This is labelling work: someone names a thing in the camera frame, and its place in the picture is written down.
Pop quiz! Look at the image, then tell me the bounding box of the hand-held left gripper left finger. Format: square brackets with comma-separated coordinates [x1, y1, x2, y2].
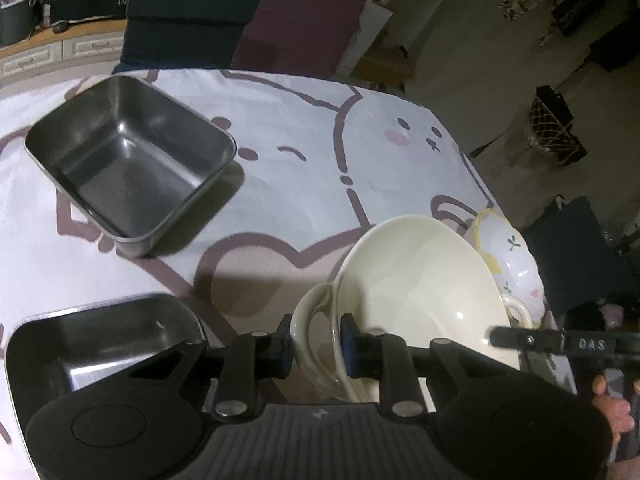
[129, 314, 294, 422]

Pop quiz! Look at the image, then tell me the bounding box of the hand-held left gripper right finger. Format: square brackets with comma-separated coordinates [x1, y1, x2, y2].
[340, 312, 506, 419]

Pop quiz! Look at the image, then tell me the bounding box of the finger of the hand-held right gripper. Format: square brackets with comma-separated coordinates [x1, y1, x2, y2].
[487, 326, 621, 357]

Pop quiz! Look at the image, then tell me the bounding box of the small white floral bowl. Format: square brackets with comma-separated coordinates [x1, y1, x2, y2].
[462, 208, 548, 331]

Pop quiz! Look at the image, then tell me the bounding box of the cream bowl with handles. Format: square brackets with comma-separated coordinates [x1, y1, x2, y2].
[291, 214, 531, 403]

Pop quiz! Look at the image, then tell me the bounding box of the steel rectangular container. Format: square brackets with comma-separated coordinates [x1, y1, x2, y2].
[23, 75, 238, 259]
[4, 292, 208, 448]

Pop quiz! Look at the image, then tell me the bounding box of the person's right hand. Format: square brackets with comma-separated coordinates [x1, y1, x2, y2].
[591, 374, 640, 437]

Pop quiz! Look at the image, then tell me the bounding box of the dark blue bag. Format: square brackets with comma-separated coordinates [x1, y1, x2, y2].
[521, 196, 621, 321]

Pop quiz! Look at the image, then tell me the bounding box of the bear printed tablecloth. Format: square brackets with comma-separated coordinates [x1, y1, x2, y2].
[0, 67, 581, 480]

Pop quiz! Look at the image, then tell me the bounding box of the black net basket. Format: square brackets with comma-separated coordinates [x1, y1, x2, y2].
[523, 85, 588, 168]

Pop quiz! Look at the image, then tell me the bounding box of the dark blue chair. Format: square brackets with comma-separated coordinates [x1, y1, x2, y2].
[112, 0, 273, 73]

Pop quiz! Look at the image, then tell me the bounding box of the wooden platform with drawers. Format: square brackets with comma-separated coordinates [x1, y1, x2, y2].
[0, 22, 126, 86]

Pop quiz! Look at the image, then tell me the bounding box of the grey trash bin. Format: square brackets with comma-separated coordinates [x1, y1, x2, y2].
[0, 0, 41, 48]

